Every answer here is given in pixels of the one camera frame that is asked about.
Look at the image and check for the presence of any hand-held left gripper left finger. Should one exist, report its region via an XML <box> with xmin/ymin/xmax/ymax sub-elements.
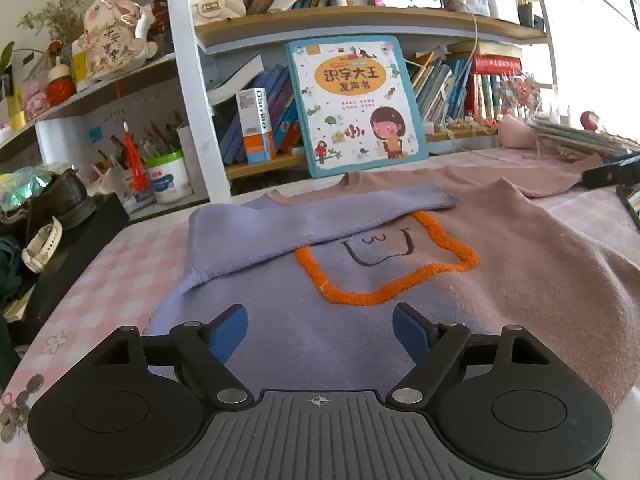
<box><xmin>89</xmin><ymin>304</ymin><xmax>257</xmax><ymax>411</ymax></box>

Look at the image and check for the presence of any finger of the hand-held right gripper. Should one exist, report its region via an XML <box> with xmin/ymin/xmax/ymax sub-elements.
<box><xmin>582</xmin><ymin>157</ymin><xmax>640</xmax><ymax>189</ymax></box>

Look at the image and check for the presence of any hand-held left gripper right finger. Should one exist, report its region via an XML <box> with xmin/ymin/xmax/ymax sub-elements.
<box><xmin>386</xmin><ymin>302</ymin><xmax>552</xmax><ymax>411</ymax></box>

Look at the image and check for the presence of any purple and pink sweater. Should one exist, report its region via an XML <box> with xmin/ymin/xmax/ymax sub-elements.
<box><xmin>145</xmin><ymin>152</ymin><xmax>640</xmax><ymax>413</ymax></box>

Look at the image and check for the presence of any stack of flat picture books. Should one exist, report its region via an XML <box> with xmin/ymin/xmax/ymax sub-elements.
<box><xmin>530</xmin><ymin>119</ymin><xmax>640</xmax><ymax>158</ymax></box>

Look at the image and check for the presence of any pink round pouch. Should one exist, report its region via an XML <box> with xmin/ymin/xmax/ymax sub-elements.
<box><xmin>498</xmin><ymin>114</ymin><xmax>537</xmax><ymax>149</ymax></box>

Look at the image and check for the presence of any colourful bead flower ornament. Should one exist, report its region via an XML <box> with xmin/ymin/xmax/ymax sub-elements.
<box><xmin>492</xmin><ymin>72</ymin><xmax>543</xmax><ymax>116</ymax></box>

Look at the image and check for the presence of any red book box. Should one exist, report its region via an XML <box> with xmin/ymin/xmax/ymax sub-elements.
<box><xmin>472</xmin><ymin>54</ymin><xmax>523</xmax><ymax>77</ymax></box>

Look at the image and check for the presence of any white plastic jar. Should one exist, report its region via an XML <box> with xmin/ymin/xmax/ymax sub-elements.
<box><xmin>145</xmin><ymin>150</ymin><xmax>193</xmax><ymax>204</ymax></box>

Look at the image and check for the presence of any black box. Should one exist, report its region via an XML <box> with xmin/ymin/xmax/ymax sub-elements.
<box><xmin>20</xmin><ymin>194</ymin><xmax>131</xmax><ymax>346</ymax></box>

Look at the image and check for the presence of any row of leaning thin books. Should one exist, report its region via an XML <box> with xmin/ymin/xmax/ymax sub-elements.
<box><xmin>407</xmin><ymin>50</ymin><xmax>526</xmax><ymax>123</ymax></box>

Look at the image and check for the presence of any red tassel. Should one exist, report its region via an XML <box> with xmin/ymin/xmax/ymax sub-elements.
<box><xmin>120</xmin><ymin>82</ymin><xmax>151</xmax><ymax>192</ymax></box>

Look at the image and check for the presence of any bunch of pens and pencils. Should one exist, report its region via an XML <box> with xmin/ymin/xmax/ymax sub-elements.
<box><xmin>97</xmin><ymin>120</ymin><xmax>183</xmax><ymax>158</ymax></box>

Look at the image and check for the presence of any white wristwatch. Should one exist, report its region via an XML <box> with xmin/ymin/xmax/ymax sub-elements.
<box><xmin>21</xmin><ymin>216</ymin><xmax>63</xmax><ymax>273</ymax></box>

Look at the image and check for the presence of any white orange toothpaste box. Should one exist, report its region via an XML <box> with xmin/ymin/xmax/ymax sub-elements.
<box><xmin>236</xmin><ymin>87</ymin><xmax>277</xmax><ymax>166</ymax></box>

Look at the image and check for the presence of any white bookshelf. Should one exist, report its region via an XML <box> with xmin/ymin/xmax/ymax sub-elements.
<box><xmin>0</xmin><ymin>0</ymin><xmax>551</xmax><ymax>221</ymax></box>

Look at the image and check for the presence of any row of blue books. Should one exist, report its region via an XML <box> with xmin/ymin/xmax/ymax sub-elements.
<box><xmin>220</xmin><ymin>65</ymin><xmax>306</xmax><ymax>166</ymax></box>

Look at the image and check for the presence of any teal-bordered children's book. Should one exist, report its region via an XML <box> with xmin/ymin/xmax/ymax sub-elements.
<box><xmin>285</xmin><ymin>35</ymin><xmax>430</xmax><ymax>179</ymax></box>

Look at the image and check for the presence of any dark green cloth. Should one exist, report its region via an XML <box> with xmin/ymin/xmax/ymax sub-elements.
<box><xmin>0</xmin><ymin>232</ymin><xmax>26</xmax><ymax>311</ymax></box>

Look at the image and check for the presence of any iridescent sequin cloth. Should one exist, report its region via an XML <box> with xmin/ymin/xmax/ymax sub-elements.
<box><xmin>0</xmin><ymin>167</ymin><xmax>56</xmax><ymax>211</ymax></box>

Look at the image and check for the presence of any red white doll figurine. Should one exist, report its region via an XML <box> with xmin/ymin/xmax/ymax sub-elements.
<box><xmin>47</xmin><ymin>55</ymin><xmax>77</xmax><ymax>107</ymax></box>

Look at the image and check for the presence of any green plant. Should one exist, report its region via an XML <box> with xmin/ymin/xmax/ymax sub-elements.
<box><xmin>0</xmin><ymin>40</ymin><xmax>46</xmax><ymax>81</ymax></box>

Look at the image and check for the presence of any dried flower bouquet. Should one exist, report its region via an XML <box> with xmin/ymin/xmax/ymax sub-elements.
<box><xmin>17</xmin><ymin>0</ymin><xmax>86</xmax><ymax>46</ymax></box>

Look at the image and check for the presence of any pearl bead string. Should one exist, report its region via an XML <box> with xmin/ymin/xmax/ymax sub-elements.
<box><xmin>434</xmin><ymin>116</ymin><xmax>501</xmax><ymax>130</ymax></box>

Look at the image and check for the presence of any white charging cable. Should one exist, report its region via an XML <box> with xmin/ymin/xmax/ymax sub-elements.
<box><xmin>444</xmin><ymin>0</ymin><xmax>546</xmax><ymax>161</ymax></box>

